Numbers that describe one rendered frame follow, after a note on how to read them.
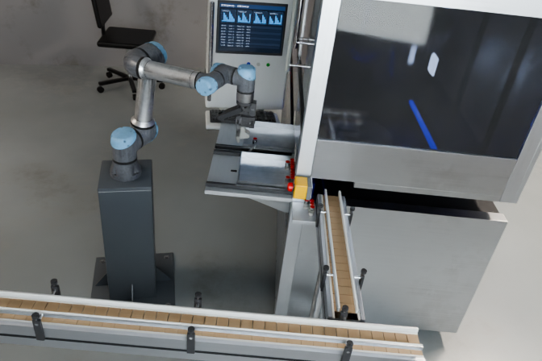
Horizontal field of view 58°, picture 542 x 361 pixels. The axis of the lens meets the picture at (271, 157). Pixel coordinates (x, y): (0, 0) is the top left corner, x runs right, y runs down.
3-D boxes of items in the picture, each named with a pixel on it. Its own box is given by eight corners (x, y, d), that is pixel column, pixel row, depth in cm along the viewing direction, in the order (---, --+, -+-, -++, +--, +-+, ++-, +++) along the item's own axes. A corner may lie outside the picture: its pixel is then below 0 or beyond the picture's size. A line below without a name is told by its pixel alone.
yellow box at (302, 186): (309, 190, 216) (311, 177, 212) (310, 200, 209) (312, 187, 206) (292, 188, 215) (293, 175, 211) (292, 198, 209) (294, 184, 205)
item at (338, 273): (310, 209, 224) (316, 180, 215) (344, 212, 224) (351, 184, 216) (319, 334, 166) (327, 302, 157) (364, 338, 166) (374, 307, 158)
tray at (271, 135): (305, 130, 278) (306, 126, 276) (306, 155, 256) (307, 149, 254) (245, 125, 277) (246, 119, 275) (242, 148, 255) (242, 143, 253)
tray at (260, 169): (306, 163, 249) (307, 157, 247) (309, 193, 227) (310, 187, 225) (240, 156, 248) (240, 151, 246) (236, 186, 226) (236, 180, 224)
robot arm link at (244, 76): (241, 60, 205) (260, 65, 203) (239, 85, 211) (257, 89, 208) (232, 66, 199) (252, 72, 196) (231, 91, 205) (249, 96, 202)
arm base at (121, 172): (109, 182, 234) (106, 164, 229) (110, 164, 246) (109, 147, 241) (141, 180, 237) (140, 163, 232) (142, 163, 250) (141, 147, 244)
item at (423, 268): (387, 150, 446) (411, 59, 399) (451, 343, 271) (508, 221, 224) (278, 139, 443) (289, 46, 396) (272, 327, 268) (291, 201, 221)
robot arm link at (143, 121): (121, 144, 243) (128, 43, 212) (139, 132, 255) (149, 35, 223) (140, 154, 240) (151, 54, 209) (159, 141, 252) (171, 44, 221)
